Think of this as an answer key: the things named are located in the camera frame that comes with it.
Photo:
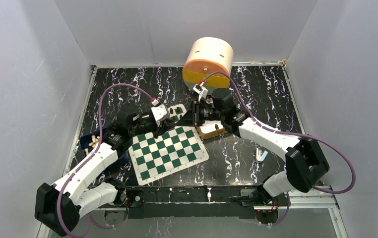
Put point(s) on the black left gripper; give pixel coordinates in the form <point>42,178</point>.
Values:
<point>163,127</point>

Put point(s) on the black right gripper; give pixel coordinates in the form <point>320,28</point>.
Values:
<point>188,120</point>

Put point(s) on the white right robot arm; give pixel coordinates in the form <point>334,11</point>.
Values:
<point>304,159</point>

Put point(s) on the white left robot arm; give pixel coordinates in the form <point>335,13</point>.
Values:
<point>61,205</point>

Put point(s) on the green white chess board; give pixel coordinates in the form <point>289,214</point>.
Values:
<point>175,150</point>

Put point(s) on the blue tin tray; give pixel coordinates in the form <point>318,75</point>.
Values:
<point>112,139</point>

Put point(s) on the small white blue tag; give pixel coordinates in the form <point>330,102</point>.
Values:
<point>260,155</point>

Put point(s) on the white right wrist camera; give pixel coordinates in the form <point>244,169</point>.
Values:
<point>201,91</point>

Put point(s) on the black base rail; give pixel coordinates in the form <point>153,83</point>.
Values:
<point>245,202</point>

